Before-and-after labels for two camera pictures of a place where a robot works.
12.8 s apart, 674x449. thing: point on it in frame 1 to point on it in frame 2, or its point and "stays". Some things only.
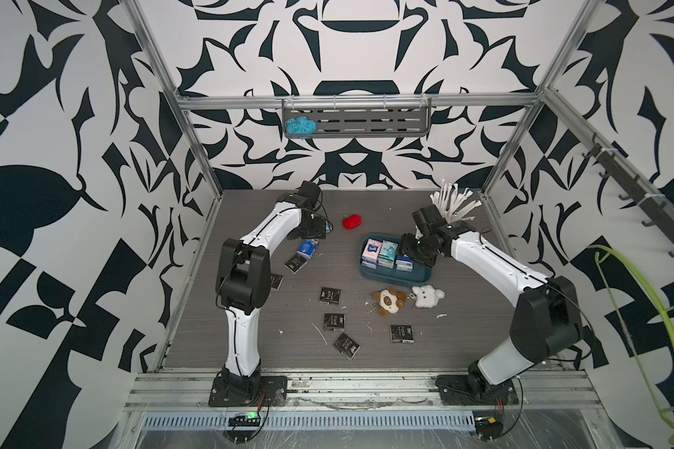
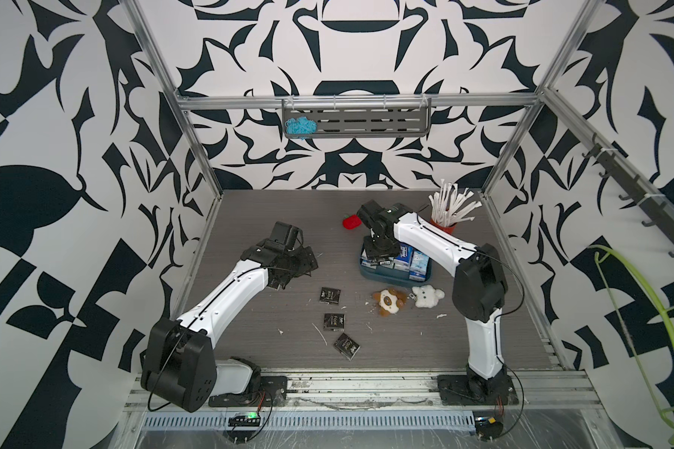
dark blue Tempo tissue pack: (403, 263) stays
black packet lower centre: (334, 322) stays
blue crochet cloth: (300, 126) stays
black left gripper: (317, 231) to (304, 259)
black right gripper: (405, 240) to (387, 252)
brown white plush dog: (389, 300) stays
